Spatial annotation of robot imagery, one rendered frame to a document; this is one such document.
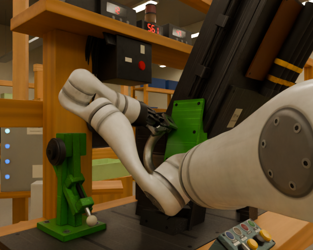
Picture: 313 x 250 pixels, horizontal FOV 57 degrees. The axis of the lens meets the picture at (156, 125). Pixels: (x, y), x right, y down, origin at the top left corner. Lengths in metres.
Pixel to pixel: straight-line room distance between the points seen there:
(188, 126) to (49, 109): 0.46
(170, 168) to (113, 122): 0.16
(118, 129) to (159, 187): 0.15
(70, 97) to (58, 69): 0.32
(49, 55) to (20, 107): 0.19
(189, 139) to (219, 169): 0.59
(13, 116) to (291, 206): 0.91
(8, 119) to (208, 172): 0.79
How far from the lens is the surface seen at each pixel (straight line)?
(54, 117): 0.98
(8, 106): 1.01
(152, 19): 1.36
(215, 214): 1.01
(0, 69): 11.15
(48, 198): 1.04
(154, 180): 0.56
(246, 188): 0.24
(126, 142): 0.60
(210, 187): 0.32
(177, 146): 0.89
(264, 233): 0.76
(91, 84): 0.68
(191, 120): 0.88
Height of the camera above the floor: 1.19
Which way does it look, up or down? level
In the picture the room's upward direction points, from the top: straight up
